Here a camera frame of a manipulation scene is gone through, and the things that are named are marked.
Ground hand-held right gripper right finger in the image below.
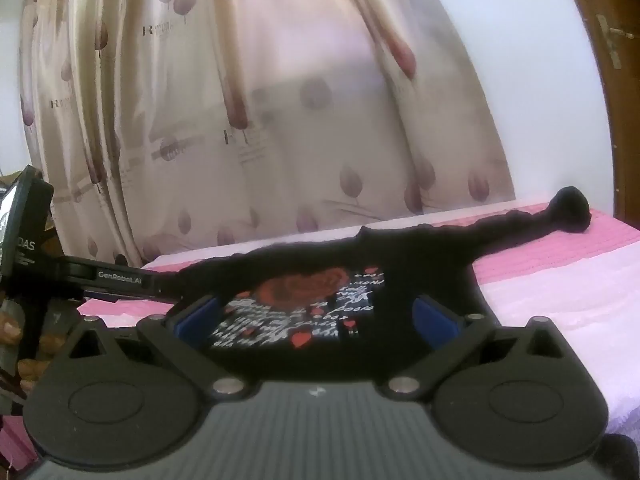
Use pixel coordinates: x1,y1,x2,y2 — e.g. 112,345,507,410
387,295,577,402

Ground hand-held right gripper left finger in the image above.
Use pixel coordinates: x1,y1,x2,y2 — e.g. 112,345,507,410
66,295,252,402

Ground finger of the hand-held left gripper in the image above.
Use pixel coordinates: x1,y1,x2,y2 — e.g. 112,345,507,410
50,255,187,289
82,287,183,307

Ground black printed shirt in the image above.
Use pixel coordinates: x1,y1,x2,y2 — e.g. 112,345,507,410
169,186,594,378

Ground person's left hand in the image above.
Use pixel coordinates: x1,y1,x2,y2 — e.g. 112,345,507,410
0,305,57,403

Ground pink checked bed sheet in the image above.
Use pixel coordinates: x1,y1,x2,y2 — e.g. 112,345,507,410
0,202,640,471

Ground beige leaf print curtain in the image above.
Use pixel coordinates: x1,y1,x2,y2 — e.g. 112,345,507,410
17,0,517,267

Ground brown wooden door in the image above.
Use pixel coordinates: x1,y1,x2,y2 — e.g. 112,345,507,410
564,0,640,241

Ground brass door latch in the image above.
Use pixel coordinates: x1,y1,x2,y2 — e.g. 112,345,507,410
597,14,634,70

